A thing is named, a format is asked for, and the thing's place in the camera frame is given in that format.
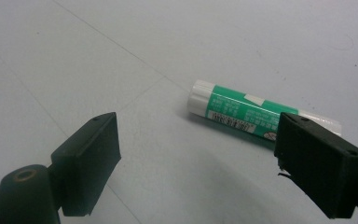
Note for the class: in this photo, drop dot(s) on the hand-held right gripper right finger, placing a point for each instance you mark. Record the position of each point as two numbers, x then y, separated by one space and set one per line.
320 168

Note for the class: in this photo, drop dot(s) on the green and white glue stick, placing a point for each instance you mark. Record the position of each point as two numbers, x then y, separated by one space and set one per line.
236 109

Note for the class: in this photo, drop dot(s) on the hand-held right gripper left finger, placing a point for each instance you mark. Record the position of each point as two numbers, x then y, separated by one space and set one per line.
87 161

